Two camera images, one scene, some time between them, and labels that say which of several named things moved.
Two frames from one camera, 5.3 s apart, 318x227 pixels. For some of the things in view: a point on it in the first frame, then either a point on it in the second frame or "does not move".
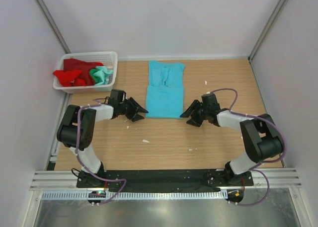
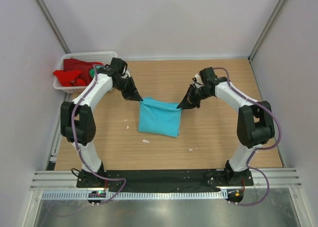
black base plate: x=162 y=179 does not move
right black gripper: x=195 y=104 -> x=187 y=104
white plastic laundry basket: x=109 y=59 does not move
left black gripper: x=139 y=108 -> x=132 y=94
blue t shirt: x=164 y=91 -> x=159 y=117
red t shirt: x=66 y=78 does not move
